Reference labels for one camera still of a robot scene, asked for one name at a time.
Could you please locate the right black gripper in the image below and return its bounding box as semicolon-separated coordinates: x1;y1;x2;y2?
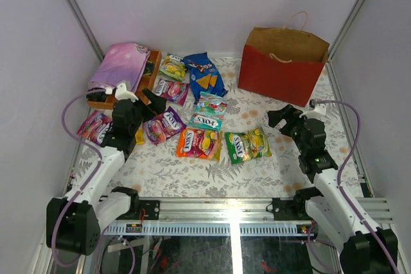
267;105;308;155

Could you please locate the small yellow snack packet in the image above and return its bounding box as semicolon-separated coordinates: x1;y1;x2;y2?
135;128;144;145

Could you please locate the green Fox's candy bag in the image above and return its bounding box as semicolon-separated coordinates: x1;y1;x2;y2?
159;53;187;81

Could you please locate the red paper bag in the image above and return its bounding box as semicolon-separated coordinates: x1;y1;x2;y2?
238;26;329;107

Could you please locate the wooden organizer tray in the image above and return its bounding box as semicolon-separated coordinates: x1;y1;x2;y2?
87;50;162;110

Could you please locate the teal mint candy bag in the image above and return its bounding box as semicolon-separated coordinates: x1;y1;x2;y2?
188;92;228;131

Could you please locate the purple Fox's candy bag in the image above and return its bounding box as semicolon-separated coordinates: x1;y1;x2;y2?
77;110;112;146

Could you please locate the orange Fox's candy bag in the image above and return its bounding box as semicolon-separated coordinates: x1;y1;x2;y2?
176;128;222;161

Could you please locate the blue tortilla chips bag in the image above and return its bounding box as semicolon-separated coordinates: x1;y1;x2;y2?
182;52;228;105

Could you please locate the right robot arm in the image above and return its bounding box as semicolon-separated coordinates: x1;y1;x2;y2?
267;100;399;273

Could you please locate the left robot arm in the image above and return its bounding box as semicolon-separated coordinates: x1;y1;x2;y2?
46;83;166;255

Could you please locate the dark patterned cloth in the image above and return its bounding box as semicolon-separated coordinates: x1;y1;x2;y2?
86;88;108;102

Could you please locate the folded purple cloth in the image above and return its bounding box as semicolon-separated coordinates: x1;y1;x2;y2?
88;42;151;92

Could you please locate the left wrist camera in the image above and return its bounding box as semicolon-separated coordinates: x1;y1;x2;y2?
105;81;139;102

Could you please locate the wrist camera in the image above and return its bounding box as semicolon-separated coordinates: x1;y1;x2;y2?
299;99;326;120
105;81;139;102

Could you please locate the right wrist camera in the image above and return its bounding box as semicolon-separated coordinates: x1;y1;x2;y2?
299;99;326;120

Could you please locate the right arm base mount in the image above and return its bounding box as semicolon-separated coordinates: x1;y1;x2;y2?
272;198;310;221

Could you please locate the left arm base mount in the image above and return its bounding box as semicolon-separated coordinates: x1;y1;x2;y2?
116;200;161;221

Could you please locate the aluminium frame rail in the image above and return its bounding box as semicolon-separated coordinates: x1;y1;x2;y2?
96;197;394;236

